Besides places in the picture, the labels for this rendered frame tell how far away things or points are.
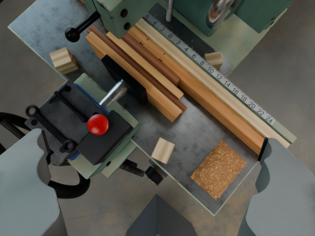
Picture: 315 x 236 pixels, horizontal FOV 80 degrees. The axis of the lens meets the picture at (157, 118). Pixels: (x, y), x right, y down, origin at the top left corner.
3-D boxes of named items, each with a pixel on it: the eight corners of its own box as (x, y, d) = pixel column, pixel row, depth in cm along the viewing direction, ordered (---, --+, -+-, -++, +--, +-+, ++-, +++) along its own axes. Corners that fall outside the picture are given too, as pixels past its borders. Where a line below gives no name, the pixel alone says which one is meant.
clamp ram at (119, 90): (92, 98, 40) (74, 85, 31) (116, 73, 40) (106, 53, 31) (123, 127, 39) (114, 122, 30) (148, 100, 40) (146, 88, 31)
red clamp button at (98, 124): (85, 125, 28) (82, 125, 27) (99, 110, 28) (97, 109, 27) (99, 139, 28) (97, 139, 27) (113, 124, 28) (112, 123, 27)
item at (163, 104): (97, 55, 41) (85, 36, 34) (102, 51, 41) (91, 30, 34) (172, 122, 40) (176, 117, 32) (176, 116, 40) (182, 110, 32)
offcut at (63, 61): (63, 75, 41) (54, 67, 37) (58, 62, 41) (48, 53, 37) (79, 69, 41) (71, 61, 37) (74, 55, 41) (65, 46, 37)
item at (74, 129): (37, 125, 33) (13, 121, 28) (81, 80, 34) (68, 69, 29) (90, 176, 32) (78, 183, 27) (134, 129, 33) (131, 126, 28)
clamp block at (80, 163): (54, 128, 42) (27, 124, 33) (96, 84, 44) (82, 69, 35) (102, 173, 41) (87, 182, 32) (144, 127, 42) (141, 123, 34)
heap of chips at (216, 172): (190, 176, 38) (191, 178, 37) (221, 139, 39) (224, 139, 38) (216, 200, 38) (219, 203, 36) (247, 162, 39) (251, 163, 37)
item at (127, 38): (108, 37, 42) (102, 25, 37) (115, 30, 42) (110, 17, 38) (171, 92, 41) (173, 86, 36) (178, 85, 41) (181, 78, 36)
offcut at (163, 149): (165, 162, 39) (166, 164, 35) (151, 155, 39) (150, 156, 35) (173, 144, 39) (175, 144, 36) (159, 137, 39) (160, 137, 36)
